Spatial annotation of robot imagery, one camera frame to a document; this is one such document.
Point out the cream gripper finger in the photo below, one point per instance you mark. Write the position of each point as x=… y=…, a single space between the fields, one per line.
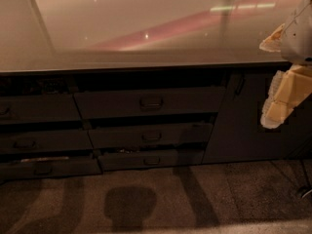
x=272 y=43
x=287 y=91

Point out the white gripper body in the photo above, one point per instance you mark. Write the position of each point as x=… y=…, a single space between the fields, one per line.
x=299 y=38

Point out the dark drawer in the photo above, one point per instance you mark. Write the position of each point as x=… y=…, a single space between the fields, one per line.
x=47 y=141
x=151 y=135
x=109 y=104
x=38 y=109
x=80 y=166
x=150 y=159

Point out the dark cabinet door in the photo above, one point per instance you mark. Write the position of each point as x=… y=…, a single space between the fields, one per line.
x=238 y=135

